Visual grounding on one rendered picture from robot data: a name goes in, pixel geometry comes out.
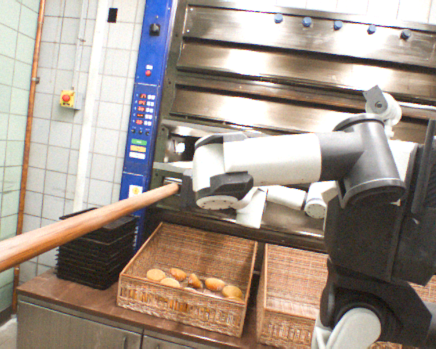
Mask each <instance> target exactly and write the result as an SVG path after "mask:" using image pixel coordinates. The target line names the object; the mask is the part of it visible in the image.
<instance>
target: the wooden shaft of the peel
mask: <svg viewBox="0 0 436 349"><path fill-rule="evenodd" d="M180 191H181V184H176V183H173V184H169V185H166V186H163V187H160V188H157V189H154V190H151V191H148V192H146V193H142V194H139V195H136V196H133V197H130V198H128V199H124V200H122V201H119V202H116V203H113V204H110V205H107V206H103V207H101V208H97V209H95V210H92V211H89V212H86V213H83V214H81V215H77V216H75V217H71V218H68V219H66V220H62V221H60V222H56V223H54V224H50V225H48V226H44V227H42V228H40V229H36V230H34V231H30V232H27V233H24V234H21V235H18V236H15V237H13V238H9V239H7V240H3V241H1V242H0V273H2V272H4V271H6V270H9V269H11V268H13V267H16V266H17V265H20V264H21V263H24V262H26V261H28V260H31V259H33V258H35V257H37V256H40V255H41V254H43V253H46V252H48V251H50V250H52V249H55V248H57V247H59V246H61V245H63V244H66V243H67V242H70V241H72V240H74V239H76V238H79V237H81V236H83V235H86V234H87V233H90V232H92V231H94V230H96V229H98V228H101V227H103V226H105V225H107V224H110V223H112V222H114V221H116V220H119V219H120V218H122V217H125V216H127V215H129V214H131V213H134V212H136V211H138V210H140V209H142V208H144V207H146V206H149V205H151V204H153V203H156V202H158V201H160V200H162V199H165V198H166V197H169V196H171V195H173V194H175V193H177V192H180Z"/></svg>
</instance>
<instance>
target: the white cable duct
mask: <svg viewBox="0 0 436 349"><path fill-rule="evenodd" d="M107 3H108V0H99V2H98V11H97V17H96V26H95V31H94V37H93V47H92V52H91V63H90V68H89V79H88V85H87V95H86V101H85V107H84V118H83V124H82V135H81V142H80V153H79V160H78V172H77V179H76V186H75V199H74V205H73V213H74V212H78V211H81V210H82V202H83V196H84V183H85V177H86V171H87V159H88V152H89V141H90V135H91V124H92V118H93V107H94V101H95V95H96V85H97V79H98V69H99V63H100V54H101V48H102V38H103V32H104V27H105V17H106V12H107Z"/></svg>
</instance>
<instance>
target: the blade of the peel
mask: <svg viewBox="0 0 436 349"><path fill-rule="evenodd" d="M153 168H157V169H161V170H168V171H172V172H180V173H184V172H185V169H187V168H192V167H190V166H186V165H179V164H170V163H157V162H154V165H153Z"/></svg>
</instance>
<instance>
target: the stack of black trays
mask: <svg viewBox="0 0 436 349"><path fill-rule="evenodd" d="M95 209H97V207H91V208H87V209H84V210H81V211H78V212H74V213H71V214H68V215H64V216H61V217H59V220H66V219H68V218H71V217H75V216H77V215H81V214H83V213H86V212H89V211H92V210H95ZM137 219H139V216H135V215H127V216H125V217H122V218H120V219H119V220H116V221H114V222H112V223H110V224H107V225H105V226H103V227H101V228H98V229H96V230H94V231H92V232H90V233H87V234H86V235H83V236H81V237H79V238H76V239H74V240H72V241H70V242H67V243H66V244H63V245H61V246H59V248H58V249H56V251H59V253H58V254H56V255H55V256H58V258H56V259H55V260H57V264H55V265H58V267H56V268H54V269H56V270H57V271H56V272H54V274H57V277H59V278H63V279H66V280H70V281H73V282H75V283H79V284H83V285H86V286H90V287H94V288H96V289H101V290H104V289H106V288H107V287H108V286H110V285H111V284H112V283H114V282H115V281H116V280H118V279H119V278H120V272H122V271H123V269H124V268H125V267H126V266H127V265H128V263H129V261H131V259H132V256H133V255H134V254H133V253H132V252H134V251H135V250H133V249H134V248H135V246H133V244H135V242H133V240H134V239H136V238H135V235H138V234H137V233H134V232H135V231H137V230H138V229H136V227H137V226H138V225H136V223H137V222H139V221H137Z"/></svg>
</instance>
